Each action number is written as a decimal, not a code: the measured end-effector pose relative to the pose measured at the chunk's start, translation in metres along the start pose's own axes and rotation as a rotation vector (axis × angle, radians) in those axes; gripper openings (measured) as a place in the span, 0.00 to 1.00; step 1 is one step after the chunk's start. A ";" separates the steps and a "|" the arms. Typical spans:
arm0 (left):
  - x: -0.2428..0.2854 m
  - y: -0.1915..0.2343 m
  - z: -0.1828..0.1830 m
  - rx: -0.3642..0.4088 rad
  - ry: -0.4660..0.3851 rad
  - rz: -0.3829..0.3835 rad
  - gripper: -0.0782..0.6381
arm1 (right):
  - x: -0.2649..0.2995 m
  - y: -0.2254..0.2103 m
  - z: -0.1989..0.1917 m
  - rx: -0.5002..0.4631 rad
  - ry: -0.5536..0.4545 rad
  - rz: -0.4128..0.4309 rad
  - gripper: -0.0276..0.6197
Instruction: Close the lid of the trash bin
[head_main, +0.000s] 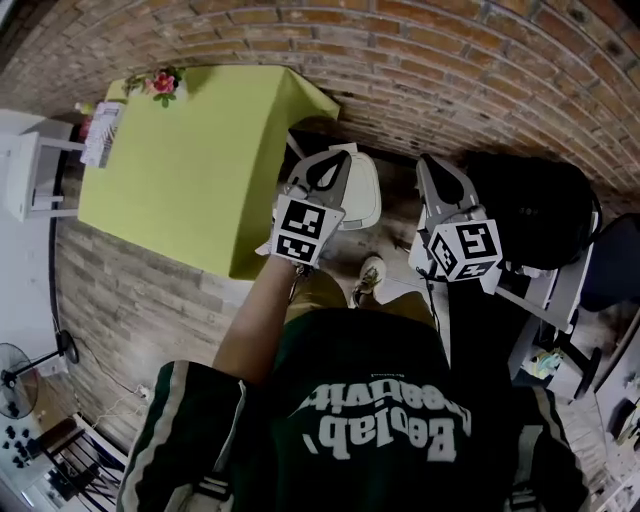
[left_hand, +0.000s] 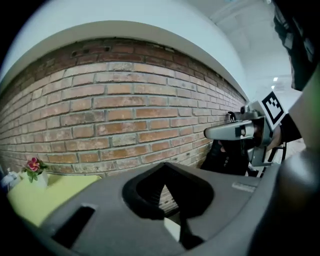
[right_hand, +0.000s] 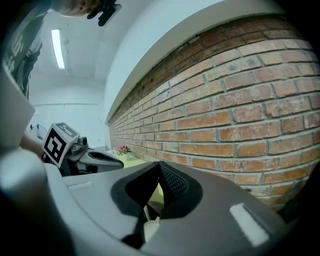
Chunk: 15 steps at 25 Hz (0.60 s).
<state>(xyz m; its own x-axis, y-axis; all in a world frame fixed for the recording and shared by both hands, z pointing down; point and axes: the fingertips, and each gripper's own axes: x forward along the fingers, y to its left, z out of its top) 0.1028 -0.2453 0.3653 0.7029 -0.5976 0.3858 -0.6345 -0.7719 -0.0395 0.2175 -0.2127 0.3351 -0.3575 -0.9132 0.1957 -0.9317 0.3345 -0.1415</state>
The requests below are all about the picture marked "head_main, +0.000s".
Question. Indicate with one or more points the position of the person's right white sneaker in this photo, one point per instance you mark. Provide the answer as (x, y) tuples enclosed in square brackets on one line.
[(370, 275)]

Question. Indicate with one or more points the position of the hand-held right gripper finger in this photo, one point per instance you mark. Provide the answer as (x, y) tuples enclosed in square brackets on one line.
[(426, 190), (467, 192)]

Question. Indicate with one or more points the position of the pink flower vase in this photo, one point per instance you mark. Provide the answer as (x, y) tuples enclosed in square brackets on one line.
[(162, 85)]

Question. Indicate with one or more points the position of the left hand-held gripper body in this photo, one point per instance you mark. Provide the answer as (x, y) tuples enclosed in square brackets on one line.
[(302, 225)]

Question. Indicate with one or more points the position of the yellow-green bottle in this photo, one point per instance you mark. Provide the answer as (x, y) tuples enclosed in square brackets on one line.
[(84, 108)]

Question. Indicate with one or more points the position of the black standing fan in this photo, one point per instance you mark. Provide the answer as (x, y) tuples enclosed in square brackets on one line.
[(15, 385)]

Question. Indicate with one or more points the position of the person's tan shorts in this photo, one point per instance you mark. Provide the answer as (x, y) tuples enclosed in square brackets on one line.
[(320, 290)]

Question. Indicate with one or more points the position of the white cup with colourful cloth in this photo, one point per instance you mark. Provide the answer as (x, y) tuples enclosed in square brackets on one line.
[(546, 364)]

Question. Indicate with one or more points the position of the red bag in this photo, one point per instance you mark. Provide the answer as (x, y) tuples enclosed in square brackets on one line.
[(86, 127)]

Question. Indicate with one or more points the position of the black metal rack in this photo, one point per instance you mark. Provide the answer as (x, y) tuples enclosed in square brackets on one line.
[(75, 460)]

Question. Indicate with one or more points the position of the person's green printed jersey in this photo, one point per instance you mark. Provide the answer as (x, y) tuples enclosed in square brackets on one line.
[(350, 375)]

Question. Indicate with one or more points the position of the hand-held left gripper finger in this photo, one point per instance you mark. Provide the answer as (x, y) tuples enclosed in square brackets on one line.
[(300, 175), (342, 185)]

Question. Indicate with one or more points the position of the black office chair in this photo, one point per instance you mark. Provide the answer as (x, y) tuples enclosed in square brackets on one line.
[(615, 265)]

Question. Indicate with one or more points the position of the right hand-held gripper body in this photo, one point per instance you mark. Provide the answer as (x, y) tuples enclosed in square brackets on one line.
[(470, 245)]

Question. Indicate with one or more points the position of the green tablecloth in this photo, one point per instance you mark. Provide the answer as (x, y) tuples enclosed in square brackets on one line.
[(190, 175)]

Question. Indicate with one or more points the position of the white side stool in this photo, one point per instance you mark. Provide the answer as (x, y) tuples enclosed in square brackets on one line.
[(25, 170)]

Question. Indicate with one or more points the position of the white printed booklet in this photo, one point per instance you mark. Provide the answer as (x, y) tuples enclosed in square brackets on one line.
[(102, 135)]

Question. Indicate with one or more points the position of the white power strip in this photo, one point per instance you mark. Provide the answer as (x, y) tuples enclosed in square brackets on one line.
[(142, 392)]

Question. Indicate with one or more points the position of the white trash bin lid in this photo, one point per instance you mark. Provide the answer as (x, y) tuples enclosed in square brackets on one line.
[(362, 185)]

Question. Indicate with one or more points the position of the group of small black objects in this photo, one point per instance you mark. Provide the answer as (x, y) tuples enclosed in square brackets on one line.
[(20, 447)]

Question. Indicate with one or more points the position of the person's bare left forearm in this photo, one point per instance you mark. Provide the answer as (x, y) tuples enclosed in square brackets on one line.
[(250, 325)]

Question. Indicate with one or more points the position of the person's black-sleeved right forearm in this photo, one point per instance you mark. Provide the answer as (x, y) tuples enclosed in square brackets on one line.
[(475, 340)]

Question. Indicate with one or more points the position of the person's right leg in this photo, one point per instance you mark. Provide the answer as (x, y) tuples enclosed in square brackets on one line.
[(366, 301)]

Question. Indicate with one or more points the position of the small green plant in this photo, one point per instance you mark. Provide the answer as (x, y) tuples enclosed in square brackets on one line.
[(132, 86)]

